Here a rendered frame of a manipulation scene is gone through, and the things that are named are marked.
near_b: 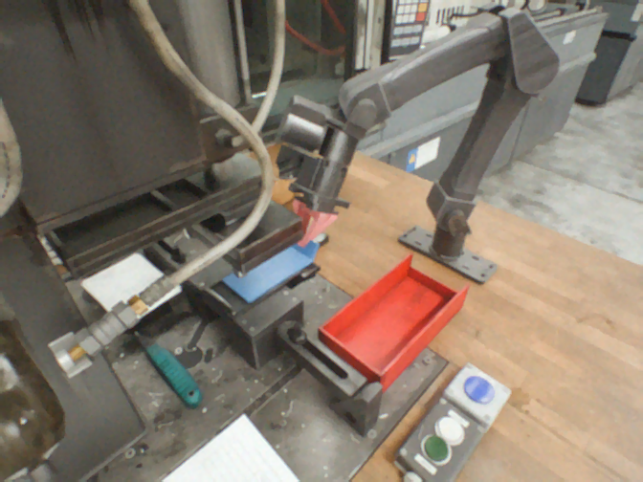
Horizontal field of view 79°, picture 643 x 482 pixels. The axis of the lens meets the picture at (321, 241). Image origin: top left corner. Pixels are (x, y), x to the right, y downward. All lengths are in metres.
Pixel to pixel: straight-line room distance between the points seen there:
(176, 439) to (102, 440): 0.09
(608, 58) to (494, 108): 4.37
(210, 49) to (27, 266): 0.26
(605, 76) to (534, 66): 4.42
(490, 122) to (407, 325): 0.36
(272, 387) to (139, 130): 0.40
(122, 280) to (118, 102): 0.44
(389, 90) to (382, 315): 0.37
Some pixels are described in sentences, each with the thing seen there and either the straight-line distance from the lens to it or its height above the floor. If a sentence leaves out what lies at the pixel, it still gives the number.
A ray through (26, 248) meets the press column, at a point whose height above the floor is 1.23.
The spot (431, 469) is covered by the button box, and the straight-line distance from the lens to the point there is 0.55.
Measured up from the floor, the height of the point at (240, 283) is 0.99.
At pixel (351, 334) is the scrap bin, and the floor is 0.91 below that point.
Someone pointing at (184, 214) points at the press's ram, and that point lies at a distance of 0.48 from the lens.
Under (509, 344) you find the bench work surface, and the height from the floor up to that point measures 0.90.
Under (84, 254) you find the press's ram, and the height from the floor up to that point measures 1.18.
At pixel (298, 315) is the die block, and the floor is 0.96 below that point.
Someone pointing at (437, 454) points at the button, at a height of 0.94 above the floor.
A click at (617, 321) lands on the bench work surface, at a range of 0.86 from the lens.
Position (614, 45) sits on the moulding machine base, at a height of 0.60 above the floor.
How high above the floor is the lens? 1.43
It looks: 38 degrees down
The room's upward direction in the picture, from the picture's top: straight up
